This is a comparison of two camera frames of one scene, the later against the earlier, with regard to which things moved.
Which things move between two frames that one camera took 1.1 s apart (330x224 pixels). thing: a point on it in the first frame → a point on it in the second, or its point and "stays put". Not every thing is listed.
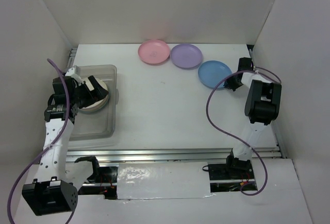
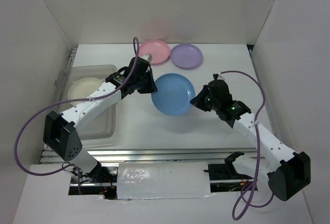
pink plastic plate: (154, 52) stays put
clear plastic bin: (100, 124) stays put
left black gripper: (95, 95) → (152, 87)
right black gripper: (229, 84) → (197, 100)
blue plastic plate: (211, 72) → (175, 92)
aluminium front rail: (168, 154) stays put
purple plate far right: (186, 56) stays put
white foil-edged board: (151, 181) stays put
